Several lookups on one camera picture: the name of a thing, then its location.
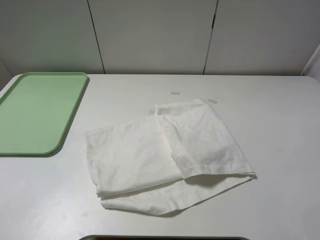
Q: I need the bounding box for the white short sleeve shirt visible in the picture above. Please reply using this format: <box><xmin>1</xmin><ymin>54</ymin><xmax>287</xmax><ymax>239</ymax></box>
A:
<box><xmin>85</xmin><ymin>99</ymin><xmax>256</xmax><ymax>216</ymax></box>

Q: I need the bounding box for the green plastic tray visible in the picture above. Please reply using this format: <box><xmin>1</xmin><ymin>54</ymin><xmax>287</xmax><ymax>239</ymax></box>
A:
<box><xmin>0</xmin><ymin>72</ymin><xmax>89</xmax><ymax>157</ymax></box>

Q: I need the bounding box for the clear tape marker middle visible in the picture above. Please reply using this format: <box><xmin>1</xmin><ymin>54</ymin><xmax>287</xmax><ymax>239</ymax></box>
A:
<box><xmin>148</xmin><ymin>109</ymin><xmax>155</xmax><ymax>116</ymax></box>

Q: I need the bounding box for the clear tape marker right far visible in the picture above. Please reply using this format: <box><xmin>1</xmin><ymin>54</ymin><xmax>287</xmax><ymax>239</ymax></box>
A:
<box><xmin>207</xmin><ymin>99</ymin><xmax>217</xmax><ymax>104</ymax></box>

